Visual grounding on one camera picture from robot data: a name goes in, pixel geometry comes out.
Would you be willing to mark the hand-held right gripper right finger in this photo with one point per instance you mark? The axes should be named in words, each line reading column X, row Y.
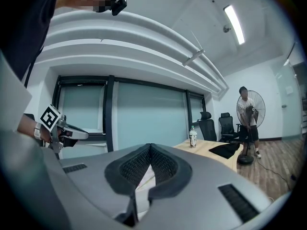
column 204, row 195

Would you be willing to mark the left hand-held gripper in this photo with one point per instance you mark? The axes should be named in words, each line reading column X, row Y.
column 50, row 117

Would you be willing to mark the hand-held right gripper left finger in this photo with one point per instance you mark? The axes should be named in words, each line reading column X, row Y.
column 86, row 181

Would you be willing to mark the person's left forearm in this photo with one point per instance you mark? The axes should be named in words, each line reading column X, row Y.
column 26, row 127

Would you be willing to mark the white wristwatch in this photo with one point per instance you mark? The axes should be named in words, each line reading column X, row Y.
column 37, row 132

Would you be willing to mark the light wooden desk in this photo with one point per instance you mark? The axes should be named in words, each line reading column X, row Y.
column 204, row 150

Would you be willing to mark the black cloth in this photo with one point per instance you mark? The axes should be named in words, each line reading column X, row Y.
column 225, row 150

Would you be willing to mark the clear drink bottle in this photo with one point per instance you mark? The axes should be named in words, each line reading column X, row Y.
column 193, row 138

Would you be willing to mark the black office chair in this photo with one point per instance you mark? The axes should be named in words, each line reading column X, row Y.
column 226, row 127
column 208, row 128

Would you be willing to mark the black standing fan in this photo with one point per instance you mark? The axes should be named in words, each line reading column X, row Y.
column 261, row 104

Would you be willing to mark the person's dark shirt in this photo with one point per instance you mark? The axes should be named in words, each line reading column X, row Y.
column 26, row 27

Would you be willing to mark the round ceiling sensor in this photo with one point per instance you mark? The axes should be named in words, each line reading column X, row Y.
column 226, row 28

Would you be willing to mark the long ceiling light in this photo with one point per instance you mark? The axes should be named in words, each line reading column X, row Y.
column 234, row 24

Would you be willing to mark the black window frame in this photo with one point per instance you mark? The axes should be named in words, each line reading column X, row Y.
column 109, row 114

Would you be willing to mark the black head-worn camera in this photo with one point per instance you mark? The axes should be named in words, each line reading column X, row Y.
column 120, row 6

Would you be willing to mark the white duct bracket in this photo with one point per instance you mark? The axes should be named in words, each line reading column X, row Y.
column 194, row 55

